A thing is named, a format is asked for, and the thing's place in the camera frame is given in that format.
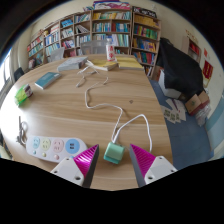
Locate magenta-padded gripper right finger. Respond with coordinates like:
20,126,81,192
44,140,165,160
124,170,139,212
129,143,178,188

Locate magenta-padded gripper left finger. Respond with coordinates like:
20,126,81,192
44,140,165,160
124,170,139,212
50,143,100,188

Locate green charger block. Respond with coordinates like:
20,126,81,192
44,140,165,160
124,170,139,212
103,141,126,165

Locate white charger cable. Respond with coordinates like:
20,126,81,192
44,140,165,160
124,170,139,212
75,64,154,153

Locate white power strip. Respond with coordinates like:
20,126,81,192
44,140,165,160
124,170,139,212
25,134,89,164

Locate papers on floor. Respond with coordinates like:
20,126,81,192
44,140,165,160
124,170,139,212
159,98,188,124

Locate white box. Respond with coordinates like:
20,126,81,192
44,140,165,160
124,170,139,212
158,69,183,99

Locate clear plastic bag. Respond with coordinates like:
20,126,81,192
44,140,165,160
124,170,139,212
194,103,212,127

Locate brown cardboard box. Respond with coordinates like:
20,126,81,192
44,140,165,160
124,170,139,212
184,90,211,117

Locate teal book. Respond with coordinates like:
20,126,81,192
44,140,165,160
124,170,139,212
34,71,62,90

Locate small brown jar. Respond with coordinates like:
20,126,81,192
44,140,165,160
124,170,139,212
24,84,34,98

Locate green plastic bag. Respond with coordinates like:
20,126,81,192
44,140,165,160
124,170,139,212
14,83,32,107

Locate open yellow book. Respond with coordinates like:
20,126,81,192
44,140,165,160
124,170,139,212
85,58,118,72

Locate flat yellow book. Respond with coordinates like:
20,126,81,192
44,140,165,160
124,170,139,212
114,54,145,71

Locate black cloth cover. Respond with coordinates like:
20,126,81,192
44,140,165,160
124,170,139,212
155,37,205,98

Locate grey book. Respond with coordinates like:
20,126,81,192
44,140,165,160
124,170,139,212
57,55,89,73

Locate dark office chair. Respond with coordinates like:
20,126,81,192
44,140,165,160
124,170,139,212
13,67,25,82

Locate small translucent grey chair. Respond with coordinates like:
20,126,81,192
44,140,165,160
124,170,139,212
49,47,66,63

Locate white bottle with red label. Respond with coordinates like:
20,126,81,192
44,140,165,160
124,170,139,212
105,37,117,62

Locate large translucent grey chair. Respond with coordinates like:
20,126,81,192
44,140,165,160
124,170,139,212
79,39,108,56

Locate window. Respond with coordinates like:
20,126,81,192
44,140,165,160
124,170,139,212
0,49,13,98

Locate wooden bookshelf unit with books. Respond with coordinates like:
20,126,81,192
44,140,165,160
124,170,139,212
25,0,163,79

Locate white power strip cord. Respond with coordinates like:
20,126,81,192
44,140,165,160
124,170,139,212
15,115,29,147

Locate red wall banner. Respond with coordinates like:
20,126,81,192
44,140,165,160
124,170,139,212
202,59,214,80

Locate small wooden wall shelf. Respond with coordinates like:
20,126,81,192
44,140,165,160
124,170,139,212
181,31,202,64

